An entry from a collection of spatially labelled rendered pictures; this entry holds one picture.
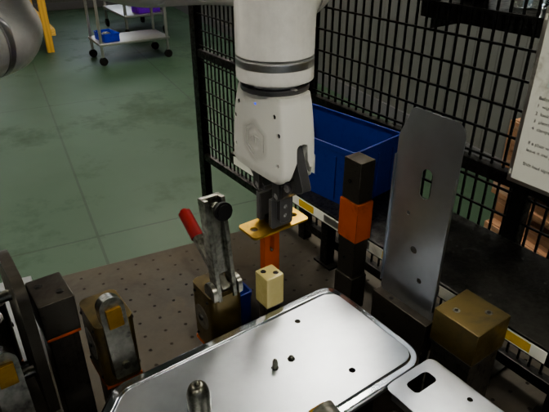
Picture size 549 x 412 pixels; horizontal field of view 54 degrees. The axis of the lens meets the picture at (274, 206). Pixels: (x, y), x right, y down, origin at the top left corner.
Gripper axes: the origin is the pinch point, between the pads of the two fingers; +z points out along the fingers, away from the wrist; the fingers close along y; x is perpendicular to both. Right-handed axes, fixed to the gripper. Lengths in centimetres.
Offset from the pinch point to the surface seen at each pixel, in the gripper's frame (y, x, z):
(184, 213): -25.1, -0.2, 12.9
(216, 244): -15.1, 0.0, 13.6
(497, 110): -138, 280, 85
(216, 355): -7.3, -5.5, 27.4
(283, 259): -55, 44, 57
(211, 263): -14.4, -1.5, 16.3
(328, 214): -25.5, 32.8, 24.5
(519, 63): -130, 278, 52
